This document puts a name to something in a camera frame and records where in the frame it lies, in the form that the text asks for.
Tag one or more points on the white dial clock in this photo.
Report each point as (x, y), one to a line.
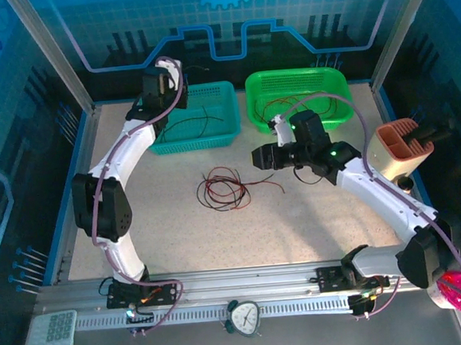
(244, 317)

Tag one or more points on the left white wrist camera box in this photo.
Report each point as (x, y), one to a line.
(172, 67)

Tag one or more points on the pink dome lamp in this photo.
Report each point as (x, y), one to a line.
(460, 300)

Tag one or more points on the beige holder orange top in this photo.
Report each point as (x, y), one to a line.
(385, 156)

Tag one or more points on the aluminium frame post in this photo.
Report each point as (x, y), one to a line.
(46, 43)
(405, 15)

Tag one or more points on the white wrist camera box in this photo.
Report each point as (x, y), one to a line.
(282, 132)
(172, 67)

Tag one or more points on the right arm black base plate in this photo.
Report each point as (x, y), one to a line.
(328, 278)

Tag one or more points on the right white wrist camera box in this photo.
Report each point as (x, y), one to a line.
(282, 132)

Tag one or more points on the teal plastic basket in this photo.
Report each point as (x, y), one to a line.
(217, 101)

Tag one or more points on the white calculator green keys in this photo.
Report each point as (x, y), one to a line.
(48, 342)

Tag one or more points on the green plastic basket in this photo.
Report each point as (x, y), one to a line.
(307, 78)

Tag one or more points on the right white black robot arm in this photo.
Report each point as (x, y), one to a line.
(376, 193)

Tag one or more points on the aluminium mounting rail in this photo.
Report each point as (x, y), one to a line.
(243, 283)

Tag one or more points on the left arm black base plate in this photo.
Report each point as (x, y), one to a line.
(164, 289)

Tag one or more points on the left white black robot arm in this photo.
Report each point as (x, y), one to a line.
(133, 148)

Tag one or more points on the small black round knob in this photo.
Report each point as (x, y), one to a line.
(406, 184)

